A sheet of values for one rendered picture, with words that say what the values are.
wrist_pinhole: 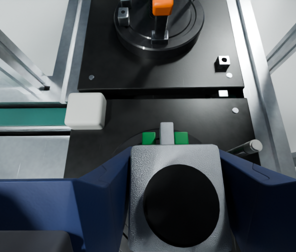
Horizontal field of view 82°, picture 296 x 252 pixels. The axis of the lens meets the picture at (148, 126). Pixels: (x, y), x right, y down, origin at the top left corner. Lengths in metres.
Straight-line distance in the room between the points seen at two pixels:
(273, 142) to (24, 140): 0.37
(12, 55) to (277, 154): 0.35
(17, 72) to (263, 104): 0.33
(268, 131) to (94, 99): 0.24
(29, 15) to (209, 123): 0.54
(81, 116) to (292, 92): 0.41
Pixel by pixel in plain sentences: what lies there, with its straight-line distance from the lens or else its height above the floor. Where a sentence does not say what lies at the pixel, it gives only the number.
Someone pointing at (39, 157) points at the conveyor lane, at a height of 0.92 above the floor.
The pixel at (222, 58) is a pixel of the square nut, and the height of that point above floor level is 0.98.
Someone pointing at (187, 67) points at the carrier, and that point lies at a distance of 0.27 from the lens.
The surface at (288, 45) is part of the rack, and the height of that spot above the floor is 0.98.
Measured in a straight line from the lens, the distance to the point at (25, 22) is 0.61.
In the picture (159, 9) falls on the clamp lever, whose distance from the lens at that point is 0.20.
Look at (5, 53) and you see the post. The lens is 0.26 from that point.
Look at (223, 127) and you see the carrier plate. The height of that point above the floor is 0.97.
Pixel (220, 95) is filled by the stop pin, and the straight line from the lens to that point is 0.26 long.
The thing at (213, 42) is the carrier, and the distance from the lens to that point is 0.31.
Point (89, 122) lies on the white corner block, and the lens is 0.22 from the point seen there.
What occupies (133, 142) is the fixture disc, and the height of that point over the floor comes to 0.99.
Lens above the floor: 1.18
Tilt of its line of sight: 71 degrees down
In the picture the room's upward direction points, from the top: 5 degrees counter-clockwise
